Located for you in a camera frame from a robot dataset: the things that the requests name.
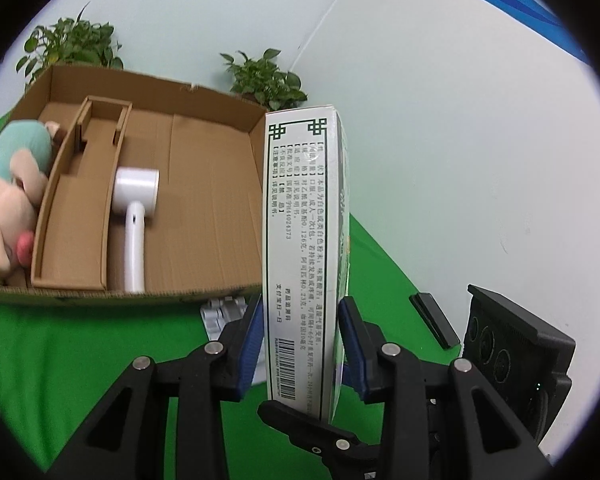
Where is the green tablecloth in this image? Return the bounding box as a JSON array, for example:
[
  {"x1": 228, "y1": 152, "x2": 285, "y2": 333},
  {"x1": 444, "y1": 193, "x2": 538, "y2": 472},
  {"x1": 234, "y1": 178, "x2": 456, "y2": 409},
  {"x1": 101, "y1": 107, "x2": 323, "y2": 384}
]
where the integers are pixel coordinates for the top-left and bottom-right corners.
[{"x1": 0, "y1": 120, "x2": 468, "y2": 480}]

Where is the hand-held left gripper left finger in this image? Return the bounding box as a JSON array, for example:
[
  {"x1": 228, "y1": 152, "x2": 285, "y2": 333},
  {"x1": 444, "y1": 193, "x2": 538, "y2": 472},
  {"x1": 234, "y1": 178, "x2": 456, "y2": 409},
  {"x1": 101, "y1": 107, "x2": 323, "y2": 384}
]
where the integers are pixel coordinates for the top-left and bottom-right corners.
[{"x1": 45, "y1": 295, "x2": 264, "y2": 480}]

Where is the white hair dryer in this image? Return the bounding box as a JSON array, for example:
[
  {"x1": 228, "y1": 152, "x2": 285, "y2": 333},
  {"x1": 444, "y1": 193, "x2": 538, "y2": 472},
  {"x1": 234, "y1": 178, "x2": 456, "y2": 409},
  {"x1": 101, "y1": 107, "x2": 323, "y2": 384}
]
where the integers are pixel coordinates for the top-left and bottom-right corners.
[{"x1": 107, "y1": 166, "x2": 161, "y2": 294}]

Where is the blue wall decal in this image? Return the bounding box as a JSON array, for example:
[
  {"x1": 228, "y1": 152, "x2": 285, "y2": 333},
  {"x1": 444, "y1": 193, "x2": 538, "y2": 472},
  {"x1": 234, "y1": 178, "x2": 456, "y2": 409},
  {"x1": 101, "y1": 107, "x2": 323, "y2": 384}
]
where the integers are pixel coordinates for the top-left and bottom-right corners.
[{"x1": 352, "y1": 0, "x2": 592, "y2": 66}]

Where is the small black rectangular block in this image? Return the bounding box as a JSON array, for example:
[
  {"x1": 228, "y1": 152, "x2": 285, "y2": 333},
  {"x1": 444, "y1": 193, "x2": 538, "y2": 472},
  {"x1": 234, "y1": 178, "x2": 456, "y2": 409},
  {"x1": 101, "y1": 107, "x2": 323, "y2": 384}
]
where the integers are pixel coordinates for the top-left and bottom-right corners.
[{"x1": 410, "y1": 292, "x2": 462, "y2": 351}]

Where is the long brown cardboard box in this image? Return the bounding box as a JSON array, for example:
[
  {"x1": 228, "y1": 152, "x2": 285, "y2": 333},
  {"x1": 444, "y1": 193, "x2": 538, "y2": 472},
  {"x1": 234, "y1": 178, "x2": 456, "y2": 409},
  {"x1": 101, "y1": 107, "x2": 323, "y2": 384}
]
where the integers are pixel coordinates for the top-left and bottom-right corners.
[{"x1": 30, "y1": 97, "x2": 132, "y2": 292}]

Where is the pink plush pig toy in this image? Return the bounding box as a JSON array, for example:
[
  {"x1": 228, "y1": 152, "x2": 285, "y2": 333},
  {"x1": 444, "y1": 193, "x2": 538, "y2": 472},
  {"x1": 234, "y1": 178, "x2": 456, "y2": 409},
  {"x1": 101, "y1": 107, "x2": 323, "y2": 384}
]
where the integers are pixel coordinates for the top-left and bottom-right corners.
[{"x1": 0, "y1": 120, "x2": 63, "y2": 286}]

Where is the green and white medicine box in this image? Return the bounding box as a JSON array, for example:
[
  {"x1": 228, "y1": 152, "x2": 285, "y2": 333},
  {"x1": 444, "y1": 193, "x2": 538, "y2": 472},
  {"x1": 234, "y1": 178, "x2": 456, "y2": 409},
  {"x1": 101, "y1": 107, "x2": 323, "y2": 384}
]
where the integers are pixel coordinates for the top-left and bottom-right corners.
[{"x1": 262, "y1": 105, "x2": 352, "y2": 424}]

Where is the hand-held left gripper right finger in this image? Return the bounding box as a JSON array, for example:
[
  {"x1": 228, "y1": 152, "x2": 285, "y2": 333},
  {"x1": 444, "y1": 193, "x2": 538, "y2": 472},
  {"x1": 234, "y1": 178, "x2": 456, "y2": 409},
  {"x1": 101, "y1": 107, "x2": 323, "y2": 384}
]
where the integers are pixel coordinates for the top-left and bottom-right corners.
[{"x1": 337, "y1": 296, "x2": 551, "y2": 480}]

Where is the green potted plant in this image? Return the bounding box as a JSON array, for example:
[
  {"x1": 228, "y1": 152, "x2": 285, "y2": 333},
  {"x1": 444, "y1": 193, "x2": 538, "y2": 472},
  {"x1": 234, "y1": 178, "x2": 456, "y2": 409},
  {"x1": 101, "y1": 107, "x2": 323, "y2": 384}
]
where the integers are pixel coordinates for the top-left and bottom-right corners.
[
  {"x1": 220, "y1": 49, "x2": 309, "y2": 112},
  {"x1": 16, "y1": 4, "x2": 124, "y2": 92}
]

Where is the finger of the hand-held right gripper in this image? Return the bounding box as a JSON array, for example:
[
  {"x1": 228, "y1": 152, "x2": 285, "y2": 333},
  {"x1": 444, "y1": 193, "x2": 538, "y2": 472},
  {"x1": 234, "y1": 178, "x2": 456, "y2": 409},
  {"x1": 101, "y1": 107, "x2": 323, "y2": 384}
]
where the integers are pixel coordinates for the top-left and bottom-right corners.
[{"x1": 257, "y1": 400, "x2": 381, "y2": 466}]

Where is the large cardboard box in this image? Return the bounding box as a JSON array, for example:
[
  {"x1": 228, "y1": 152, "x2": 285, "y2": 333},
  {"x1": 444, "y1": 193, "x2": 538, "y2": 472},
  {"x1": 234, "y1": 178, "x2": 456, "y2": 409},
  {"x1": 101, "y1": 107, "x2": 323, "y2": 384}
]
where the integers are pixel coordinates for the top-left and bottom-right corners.
[{"x1": 0, "y1": 65, "x2": 271, "y2": 306}]

